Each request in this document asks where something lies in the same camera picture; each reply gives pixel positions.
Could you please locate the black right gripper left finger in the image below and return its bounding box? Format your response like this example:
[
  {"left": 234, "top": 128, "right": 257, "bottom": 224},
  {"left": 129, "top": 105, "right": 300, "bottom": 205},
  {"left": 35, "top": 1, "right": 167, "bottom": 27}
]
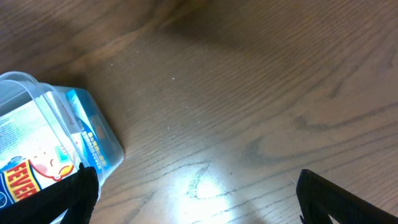
[{"left": 1, "top": 164, "right": 100, "bottom": 224}]

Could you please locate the white Panadol box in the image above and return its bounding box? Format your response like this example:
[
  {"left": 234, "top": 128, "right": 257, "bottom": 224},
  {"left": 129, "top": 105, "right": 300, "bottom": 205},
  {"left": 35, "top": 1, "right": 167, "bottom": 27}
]
[{"left": 1, "top": 101, "right": 62, "bottom": 162}]

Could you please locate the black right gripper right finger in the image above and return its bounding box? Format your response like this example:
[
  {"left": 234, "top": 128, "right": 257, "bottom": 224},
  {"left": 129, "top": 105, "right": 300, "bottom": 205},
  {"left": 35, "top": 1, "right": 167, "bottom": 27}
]
[{"left": 296, "top": 169, "right": 397, "bottom": 224}]

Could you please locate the clear plastic container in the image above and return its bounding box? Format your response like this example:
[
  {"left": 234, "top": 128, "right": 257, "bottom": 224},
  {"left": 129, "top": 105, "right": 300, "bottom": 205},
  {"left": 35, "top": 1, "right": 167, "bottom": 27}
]
[{"left": 0, "top": 71, "right": 125, "bottom": 212}]

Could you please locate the blue Kool Fever box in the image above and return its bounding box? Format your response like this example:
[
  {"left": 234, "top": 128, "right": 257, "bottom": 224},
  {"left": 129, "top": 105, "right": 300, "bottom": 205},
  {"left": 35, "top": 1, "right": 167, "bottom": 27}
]
[{"left": 1, "top": 91, "right": 108, "bottom": 208}]

